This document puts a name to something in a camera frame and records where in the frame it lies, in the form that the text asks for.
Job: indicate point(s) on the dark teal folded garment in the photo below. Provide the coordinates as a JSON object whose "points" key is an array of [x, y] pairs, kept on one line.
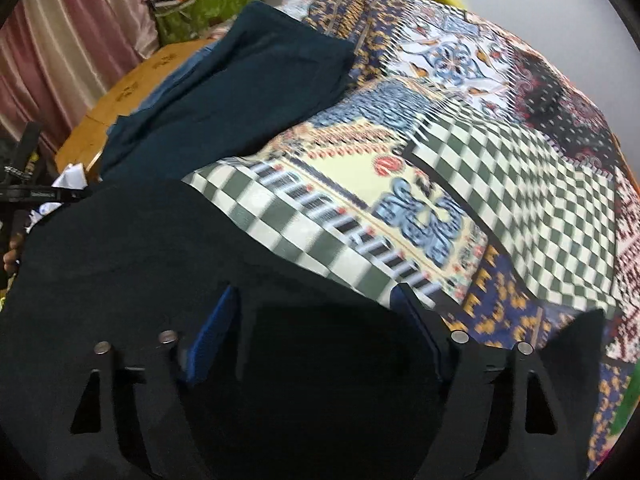
{"points": [[268, 73]]}

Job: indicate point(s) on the blue denim jeans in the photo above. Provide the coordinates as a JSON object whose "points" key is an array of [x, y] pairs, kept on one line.
{"points": [[176, 76]]}

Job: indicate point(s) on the patchwork patterned bedspread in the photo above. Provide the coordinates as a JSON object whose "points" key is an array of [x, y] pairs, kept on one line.
{"points": [[461, 159]]}

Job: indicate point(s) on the black pants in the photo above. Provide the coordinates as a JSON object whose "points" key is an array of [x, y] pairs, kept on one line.
{"points": [[321, 382]]}

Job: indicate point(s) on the white cloth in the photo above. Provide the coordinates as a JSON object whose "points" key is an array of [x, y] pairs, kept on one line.
{"points": [[73, 177]]}

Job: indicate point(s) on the left hand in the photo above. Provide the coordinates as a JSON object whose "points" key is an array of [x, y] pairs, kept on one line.
{"points": [[11, 259]]}

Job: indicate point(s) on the wooden lap desk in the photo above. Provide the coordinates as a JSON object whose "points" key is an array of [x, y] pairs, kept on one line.
{"points": [[86, 142]]}

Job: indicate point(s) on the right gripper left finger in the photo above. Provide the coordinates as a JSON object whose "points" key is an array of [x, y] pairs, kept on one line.
{"points": [[131, 414]]}

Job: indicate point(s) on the green floral storage bag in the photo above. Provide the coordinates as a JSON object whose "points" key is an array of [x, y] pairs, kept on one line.
{"points": [[191, 19]]}

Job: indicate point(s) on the pink striped curtain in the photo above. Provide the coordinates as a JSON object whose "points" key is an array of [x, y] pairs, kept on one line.
{"points": [[59, 57]]}

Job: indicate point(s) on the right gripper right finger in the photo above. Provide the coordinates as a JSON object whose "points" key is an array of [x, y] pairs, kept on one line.
{"points": [[506, 414]]}

